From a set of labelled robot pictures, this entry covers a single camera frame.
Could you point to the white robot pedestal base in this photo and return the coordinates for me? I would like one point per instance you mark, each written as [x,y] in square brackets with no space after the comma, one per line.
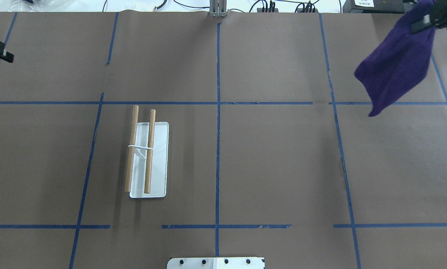
[216,263]

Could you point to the purple microfiber towel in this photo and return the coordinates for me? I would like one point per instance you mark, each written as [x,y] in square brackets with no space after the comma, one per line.
[400,61]

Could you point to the lower wooden rack bar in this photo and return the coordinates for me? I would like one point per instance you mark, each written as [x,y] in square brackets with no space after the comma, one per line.
[149,154]

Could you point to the aluminium frame post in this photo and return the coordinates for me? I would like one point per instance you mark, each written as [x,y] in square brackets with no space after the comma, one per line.
[218,8]

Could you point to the black computer box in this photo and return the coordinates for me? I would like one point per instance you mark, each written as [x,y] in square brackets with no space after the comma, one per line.
[377,6]

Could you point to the upper wooden rack bar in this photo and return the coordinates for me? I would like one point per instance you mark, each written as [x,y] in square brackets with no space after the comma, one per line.
[130,154]

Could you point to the white towel rack base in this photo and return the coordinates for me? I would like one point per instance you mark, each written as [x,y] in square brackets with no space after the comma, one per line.
[158,186]

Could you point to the wooden rack bar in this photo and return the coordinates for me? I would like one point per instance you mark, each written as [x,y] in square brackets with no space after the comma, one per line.
[149,154]
[130,154]

